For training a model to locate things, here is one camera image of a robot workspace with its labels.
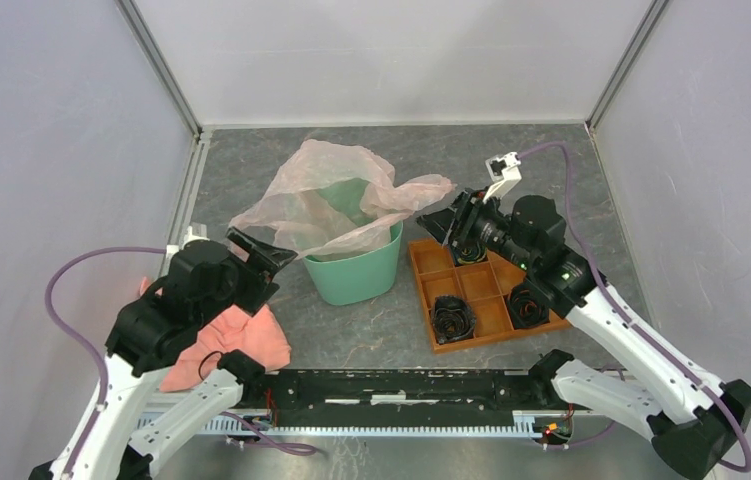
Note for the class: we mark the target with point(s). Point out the orange compartment tray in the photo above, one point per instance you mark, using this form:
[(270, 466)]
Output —
[(484, 286)]

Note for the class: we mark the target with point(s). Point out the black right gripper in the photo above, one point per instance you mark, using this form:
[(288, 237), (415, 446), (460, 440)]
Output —
[(445, 222)]

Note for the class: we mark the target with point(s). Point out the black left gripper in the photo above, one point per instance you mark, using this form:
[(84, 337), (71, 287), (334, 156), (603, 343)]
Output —
[(261, 286)]

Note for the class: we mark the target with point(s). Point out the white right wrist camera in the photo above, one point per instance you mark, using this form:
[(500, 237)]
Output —
[(504, 174)]

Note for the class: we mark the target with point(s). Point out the black rolled trash bag right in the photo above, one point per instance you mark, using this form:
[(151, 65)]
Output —
[(525, 311)]

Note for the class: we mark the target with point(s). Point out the white slotted cable duct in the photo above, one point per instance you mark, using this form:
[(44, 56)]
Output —
[(222, 425)]

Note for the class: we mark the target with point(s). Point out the salmon pink cloth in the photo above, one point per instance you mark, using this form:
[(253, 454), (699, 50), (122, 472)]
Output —
[(260, 337)]

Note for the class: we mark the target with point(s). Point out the green plastic trash bin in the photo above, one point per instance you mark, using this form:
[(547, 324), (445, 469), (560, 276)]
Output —
[(343, 279)]

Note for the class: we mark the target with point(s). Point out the dark rolled trash bag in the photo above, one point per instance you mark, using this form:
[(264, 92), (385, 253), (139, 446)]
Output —
[(468, 254)]

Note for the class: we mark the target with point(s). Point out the translucent pink trash bag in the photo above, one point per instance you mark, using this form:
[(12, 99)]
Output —
[(304, 222)]

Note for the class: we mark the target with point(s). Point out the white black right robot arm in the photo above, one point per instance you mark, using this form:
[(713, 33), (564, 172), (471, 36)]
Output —
[(690, 416)]

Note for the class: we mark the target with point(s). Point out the black rolled trash bag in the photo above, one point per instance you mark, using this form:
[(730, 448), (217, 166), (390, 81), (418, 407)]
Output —
[(525, 311), (452, 319)]

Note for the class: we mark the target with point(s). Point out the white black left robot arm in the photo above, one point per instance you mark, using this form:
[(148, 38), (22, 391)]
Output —
[(143, 345)]

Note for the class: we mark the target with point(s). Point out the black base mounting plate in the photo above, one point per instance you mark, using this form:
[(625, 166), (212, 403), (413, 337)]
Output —
[(399, 398)]

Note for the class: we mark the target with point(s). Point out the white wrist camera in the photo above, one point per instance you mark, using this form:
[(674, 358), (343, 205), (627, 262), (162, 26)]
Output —
[(192, 233), (504, 174)]

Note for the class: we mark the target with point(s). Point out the black rolled trash bag front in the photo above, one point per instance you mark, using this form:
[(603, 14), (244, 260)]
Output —
[(452, 319)]

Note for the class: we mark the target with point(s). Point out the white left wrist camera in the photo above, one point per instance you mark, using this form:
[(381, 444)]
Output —
[(192, 233)]

